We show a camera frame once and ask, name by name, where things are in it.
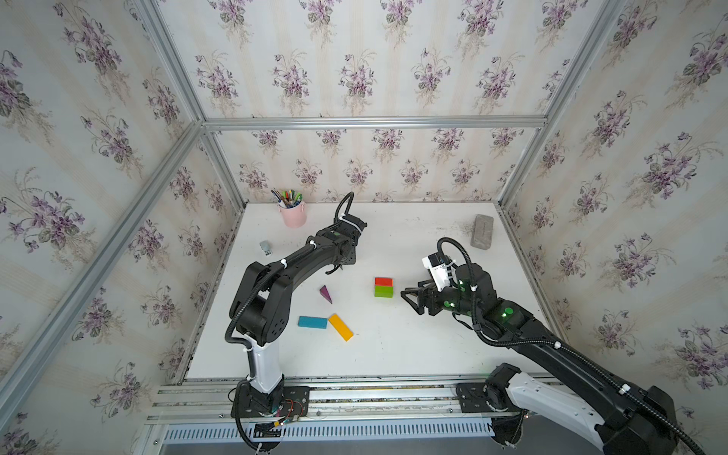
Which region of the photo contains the colourful pens bundle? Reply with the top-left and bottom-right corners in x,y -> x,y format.
270,190 -> 303,209

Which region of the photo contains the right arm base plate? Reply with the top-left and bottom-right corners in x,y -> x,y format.
456,382 -> 511,413

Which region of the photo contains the pink pen cup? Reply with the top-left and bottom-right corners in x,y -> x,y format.
279,201 -> 307,229

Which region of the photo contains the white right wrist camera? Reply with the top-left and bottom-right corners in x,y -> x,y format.
422,252 -> 456,292

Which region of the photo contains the yellow rectangular block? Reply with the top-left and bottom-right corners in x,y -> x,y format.
328,314 -> 354,341

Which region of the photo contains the grey rectangular stone block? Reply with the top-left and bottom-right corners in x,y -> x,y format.
470,214 -> 494,250

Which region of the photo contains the purple triangle block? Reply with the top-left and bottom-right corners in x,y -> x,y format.
320,286 -> 333,303

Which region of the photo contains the aluminium mounting rail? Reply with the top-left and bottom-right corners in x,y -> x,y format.
145,375 -> 487,425

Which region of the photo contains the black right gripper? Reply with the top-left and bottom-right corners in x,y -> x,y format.
401,276 -> 483,322

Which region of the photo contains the white slotted cable duct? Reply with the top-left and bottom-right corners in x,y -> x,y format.
163,417 -> 495,445

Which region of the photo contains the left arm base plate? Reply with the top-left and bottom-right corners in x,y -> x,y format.
231,382 -> 310,420

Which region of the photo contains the small grey white object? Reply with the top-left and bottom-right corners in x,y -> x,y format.
260,241 -> 272,256

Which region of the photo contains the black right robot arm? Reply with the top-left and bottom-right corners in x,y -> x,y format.
400,237 -> 703,454

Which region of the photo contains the green rectangular block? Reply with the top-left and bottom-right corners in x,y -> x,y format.
375,286 -> 394,299

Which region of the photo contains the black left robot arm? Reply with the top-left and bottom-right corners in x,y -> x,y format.
224,191 -> 367,418

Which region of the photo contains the teal rectangular block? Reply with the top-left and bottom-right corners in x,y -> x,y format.
298,316 -> 328,330

